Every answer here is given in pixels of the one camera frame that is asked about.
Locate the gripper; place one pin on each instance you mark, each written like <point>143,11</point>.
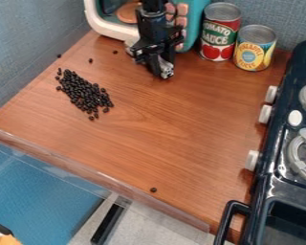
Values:
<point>156,32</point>

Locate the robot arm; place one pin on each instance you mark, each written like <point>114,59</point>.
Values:
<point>153,4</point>

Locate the pile of black bits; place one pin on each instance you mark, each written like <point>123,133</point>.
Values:
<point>84,92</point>

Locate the red tomato can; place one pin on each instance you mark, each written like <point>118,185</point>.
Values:
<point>219,35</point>

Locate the toy microwave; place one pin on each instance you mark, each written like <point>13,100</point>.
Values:
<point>108,22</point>

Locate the yellow pineapple can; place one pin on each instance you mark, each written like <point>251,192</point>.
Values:
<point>253,51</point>

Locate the toy stove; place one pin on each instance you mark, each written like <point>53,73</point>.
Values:
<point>287,178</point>

